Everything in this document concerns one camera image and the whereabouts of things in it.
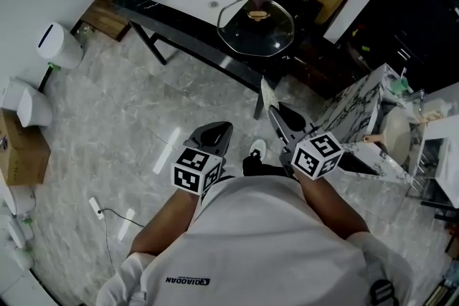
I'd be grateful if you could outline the green cup with straw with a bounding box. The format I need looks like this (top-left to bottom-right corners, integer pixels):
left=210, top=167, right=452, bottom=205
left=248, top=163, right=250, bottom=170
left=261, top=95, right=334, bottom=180
left=389, top=67, right=410, bottom=95

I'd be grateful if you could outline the person's white shoe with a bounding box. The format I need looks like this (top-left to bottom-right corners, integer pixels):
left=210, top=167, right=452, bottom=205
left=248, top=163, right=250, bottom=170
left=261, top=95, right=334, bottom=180
left=248, top=138, right=268, bottom=163

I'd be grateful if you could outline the black power cable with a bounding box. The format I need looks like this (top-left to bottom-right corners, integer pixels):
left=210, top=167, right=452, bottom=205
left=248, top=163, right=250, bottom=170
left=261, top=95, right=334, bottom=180
left=97, top=207, right=146, bottom=273

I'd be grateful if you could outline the black cabinet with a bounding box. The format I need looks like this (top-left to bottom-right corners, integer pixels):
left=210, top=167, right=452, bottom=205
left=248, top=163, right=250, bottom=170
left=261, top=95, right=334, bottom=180
left=336, top=0, right=459, bottom=95

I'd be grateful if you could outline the round white basin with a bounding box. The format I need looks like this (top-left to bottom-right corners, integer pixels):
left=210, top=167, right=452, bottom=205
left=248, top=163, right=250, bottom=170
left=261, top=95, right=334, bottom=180
left=379, top=105, right=414, bottom=166

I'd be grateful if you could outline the white power strip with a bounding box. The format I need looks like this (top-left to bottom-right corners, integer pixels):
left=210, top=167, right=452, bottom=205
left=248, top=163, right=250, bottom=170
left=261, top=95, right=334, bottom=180
left=88, top=196, right=106, bottom=221

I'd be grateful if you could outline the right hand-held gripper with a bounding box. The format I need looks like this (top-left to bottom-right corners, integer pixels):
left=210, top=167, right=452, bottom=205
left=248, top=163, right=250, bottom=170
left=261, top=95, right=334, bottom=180
left=268, top=101, right=345, bottom=181

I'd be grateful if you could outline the white appliance with rack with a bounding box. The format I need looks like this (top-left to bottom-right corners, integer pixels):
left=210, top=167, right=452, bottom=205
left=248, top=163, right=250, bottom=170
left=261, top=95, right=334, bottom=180
left=404, top=113, right=459, bottom=209

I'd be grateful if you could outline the person's black trouser leg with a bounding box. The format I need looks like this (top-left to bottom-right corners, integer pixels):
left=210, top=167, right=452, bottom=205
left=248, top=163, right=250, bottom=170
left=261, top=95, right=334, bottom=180
left=242, top=153, right=288, bottom=178

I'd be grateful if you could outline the person's right forearm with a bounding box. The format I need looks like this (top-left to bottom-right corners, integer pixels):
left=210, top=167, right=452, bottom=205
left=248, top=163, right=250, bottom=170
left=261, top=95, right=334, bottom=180
left=296, top=172, right=371, bottom=242

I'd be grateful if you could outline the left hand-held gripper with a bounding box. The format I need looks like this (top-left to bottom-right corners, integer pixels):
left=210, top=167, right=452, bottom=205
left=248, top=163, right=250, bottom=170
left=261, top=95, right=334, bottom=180
left=171, top=120, right=235, bottom=196

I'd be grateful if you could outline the silver scrub cloth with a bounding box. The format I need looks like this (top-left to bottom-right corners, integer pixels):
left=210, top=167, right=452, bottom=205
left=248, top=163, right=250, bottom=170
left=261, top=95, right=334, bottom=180
left=259, top=76, right=279, bottom=110

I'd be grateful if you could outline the wooden step platform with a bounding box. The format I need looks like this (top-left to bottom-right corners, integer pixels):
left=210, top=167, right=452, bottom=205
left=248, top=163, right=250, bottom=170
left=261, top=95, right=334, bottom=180
left=80, top=0, right=132, bottom=43

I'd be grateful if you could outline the glass pot lid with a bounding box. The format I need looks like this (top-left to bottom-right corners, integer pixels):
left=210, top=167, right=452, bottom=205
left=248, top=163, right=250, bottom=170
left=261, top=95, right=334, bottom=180
left=216, top=0, right=296, bottom=58

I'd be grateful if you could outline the person's left forearm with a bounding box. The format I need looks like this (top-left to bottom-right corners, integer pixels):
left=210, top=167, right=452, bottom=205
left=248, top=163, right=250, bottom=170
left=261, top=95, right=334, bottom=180
left=128, top=186, right=202, bottom=257

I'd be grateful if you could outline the black strap buckle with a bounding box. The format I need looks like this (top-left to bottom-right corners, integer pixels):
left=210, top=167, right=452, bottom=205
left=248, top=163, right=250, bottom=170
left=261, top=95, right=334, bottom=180
left=369, top=279, right=396, bottom=306

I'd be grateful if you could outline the person's white shirt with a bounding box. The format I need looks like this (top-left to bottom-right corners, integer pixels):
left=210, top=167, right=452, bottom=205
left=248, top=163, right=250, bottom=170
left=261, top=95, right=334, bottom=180
left=95, top=175, right=414, bottom=306

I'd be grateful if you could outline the small cardboard box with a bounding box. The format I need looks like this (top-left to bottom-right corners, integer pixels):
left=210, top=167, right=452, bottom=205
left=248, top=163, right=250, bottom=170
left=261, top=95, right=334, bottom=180
left=0, top=108, right=52, bottom=187

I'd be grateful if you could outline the white trash bin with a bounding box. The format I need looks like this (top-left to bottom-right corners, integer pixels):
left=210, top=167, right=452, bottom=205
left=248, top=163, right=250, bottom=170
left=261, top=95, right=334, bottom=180
left=35, top=21, right=85, bottom=70

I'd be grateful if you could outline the white marble cabinet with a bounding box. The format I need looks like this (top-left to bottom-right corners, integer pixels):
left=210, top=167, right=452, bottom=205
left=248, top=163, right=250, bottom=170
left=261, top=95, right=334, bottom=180
left=314, top=62, right=419, bottom=185

